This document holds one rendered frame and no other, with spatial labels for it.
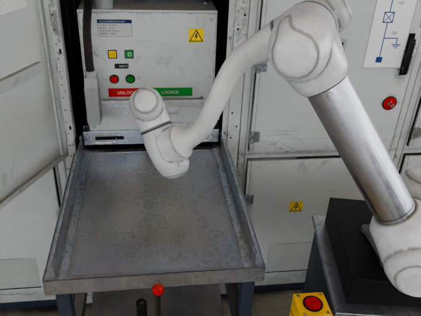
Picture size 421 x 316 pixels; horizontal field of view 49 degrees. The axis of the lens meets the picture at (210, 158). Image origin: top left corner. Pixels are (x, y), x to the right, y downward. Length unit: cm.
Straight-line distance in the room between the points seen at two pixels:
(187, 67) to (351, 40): 62
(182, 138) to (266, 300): 128
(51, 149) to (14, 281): 75
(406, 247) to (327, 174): 93
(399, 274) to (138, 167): 101
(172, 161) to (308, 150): 78
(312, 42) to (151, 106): 57
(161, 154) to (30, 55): 59
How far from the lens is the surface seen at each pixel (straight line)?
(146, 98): 136
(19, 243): 220
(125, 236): 147
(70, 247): 145
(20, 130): 171
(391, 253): 123
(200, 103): 180
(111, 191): 167
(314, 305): 123
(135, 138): 189
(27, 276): 233
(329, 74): 102
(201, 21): 174
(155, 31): 174
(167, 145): 138
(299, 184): 207
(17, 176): 175
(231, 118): 185
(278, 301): 245
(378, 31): 187
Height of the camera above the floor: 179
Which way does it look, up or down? 31 degrees down
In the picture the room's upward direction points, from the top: 3 degrees clockwise
